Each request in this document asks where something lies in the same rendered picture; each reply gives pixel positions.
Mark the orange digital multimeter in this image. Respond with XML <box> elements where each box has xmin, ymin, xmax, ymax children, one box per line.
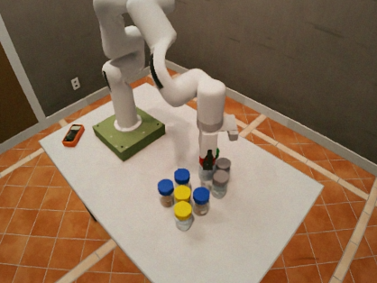
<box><xmin>62</xmin><ymin>124</ymin><xmax>85</xmax><ymax>147</ymax></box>

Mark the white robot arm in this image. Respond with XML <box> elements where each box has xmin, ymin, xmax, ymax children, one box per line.
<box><xmin>93</xmin><ymin>0</ymin><xmax>239</xmax><ymax>142</ymax></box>

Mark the red-capped bottle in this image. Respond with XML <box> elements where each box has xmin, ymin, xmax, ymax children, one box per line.
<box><xmin>198</xmin><ymin>156</ymin><xmax>216</xmax><ymax>182</ymax></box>

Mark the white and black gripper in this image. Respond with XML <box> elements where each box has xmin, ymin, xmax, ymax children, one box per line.
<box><xmin>198</xmin><ymin>128</ymin><xmax>219</xmax><ymax>170</ymax></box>

